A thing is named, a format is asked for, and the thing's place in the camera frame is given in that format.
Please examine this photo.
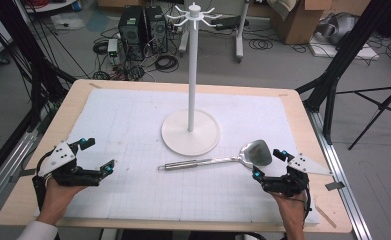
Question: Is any aluminium rail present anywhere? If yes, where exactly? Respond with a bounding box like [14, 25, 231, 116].
[304, 108, 373, 240]
[0, 128, 41, 218]

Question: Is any white hook stand rack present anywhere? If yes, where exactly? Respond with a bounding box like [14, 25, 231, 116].
[161, 2, 223, 157]

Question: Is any white flat board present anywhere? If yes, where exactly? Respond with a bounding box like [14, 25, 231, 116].
[308, 41, 381, 61]

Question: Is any small grey electronic box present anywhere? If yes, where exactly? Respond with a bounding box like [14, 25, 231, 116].
[107, 38, 120, 58]

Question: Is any black tripod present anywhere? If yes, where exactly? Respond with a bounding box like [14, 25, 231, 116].
[335, 79, 391, 151]

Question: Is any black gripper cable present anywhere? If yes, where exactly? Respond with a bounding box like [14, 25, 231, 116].
[302, 189, 313, 231]

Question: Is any white grid mat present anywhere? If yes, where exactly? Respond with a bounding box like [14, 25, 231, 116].
[34, 88, 321, 225]

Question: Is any black computer tower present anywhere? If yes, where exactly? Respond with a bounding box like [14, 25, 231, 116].
[117, 5, 148, 62]
[145, 5, 169, 54]

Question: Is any light wooden table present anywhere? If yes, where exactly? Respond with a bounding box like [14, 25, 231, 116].
[0, 79, 353, 234]

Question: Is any white stand leg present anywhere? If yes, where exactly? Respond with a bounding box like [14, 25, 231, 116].
[234, 0, 251, 64]

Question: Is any coiled black cable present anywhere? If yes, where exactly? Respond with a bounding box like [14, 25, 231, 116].
[154, 54, 180, 74]
[248, 38, 274, 51]

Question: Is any brown cardboard box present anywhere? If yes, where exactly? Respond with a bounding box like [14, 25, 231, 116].
[270, 0, 335, 46]

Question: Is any black power strip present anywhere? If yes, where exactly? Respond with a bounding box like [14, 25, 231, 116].
[212, 15, 250, 31]

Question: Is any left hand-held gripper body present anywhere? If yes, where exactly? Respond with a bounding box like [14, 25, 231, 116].
[32, 140, 102, 210]

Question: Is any person's right hand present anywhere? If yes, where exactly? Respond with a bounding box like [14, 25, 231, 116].
[270, 191, 308, 228]

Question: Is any black frame strut with cables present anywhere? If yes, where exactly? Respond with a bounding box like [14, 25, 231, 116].
[0, 0, 78, 132]

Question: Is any metal spatula with grey head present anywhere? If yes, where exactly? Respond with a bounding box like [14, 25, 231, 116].
[157, 139, 273, 172]

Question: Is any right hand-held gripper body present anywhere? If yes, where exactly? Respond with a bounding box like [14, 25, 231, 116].
[261, 152, 333, 198]

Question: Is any thin wooden stick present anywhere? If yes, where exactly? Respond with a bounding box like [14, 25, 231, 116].
[314, 204, 338, 230]

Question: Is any grey rounded appliance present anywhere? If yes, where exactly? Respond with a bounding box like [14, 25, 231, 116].
[316, 12, 359, 45]

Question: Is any grey tape piece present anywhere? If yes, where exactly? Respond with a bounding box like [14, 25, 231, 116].
[9, 168, 37, 183]
[324, 181, 346, 192]

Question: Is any person's left hand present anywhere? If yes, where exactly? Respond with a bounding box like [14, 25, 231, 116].
[36, 178, 88, 226]

